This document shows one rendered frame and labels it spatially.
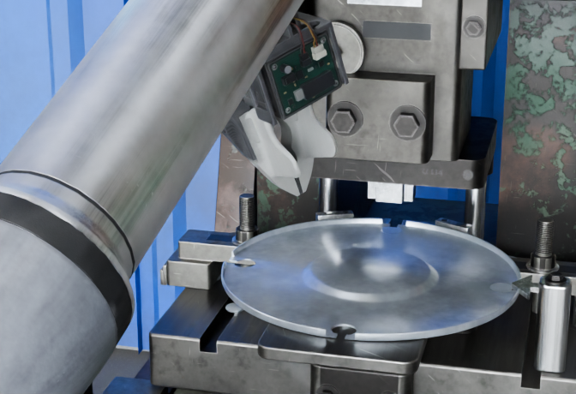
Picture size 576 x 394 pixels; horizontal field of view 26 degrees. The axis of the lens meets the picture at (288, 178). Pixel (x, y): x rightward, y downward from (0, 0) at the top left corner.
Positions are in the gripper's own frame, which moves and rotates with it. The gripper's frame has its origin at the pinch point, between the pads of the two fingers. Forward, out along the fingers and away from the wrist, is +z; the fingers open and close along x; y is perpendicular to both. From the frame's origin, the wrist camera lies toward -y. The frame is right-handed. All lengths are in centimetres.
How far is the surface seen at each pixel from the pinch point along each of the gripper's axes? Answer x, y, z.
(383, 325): 3.9, 0.8, 17.6
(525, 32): 43.8, -20.6, 11.6
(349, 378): 2.5, -6.2, 26.2
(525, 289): 18.5, 2.6, 22.0
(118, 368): 18, -145, 105
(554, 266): 28.4, -4.9, 28.5
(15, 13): 33, -165, 30
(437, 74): 22.2, -8.1, 3.4
